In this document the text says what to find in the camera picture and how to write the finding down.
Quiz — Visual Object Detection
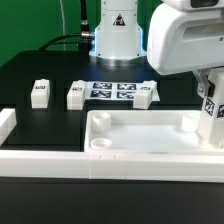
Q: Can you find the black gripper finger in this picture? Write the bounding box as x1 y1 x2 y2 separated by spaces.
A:
193 69 214 98

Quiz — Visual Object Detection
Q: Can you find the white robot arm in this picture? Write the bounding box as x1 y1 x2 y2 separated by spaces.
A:
147 0 224 97

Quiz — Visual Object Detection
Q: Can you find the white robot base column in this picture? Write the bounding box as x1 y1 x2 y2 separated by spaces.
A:
89 0 146 66

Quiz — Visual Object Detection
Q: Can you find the white desk top tray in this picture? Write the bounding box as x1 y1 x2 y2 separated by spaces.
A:
84 110 224 155

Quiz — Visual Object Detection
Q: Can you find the fiducial marker sheet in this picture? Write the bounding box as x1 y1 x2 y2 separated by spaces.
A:
85 81 150 101

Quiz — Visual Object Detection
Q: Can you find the white U-shaped boundary fence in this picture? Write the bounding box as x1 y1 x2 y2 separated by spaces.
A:
0 108 224 184

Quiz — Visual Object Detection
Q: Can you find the black cable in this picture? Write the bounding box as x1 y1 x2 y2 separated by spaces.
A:
38 0 98 52

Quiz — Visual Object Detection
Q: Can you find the white cable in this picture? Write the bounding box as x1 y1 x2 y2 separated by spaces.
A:
59 0 65 35

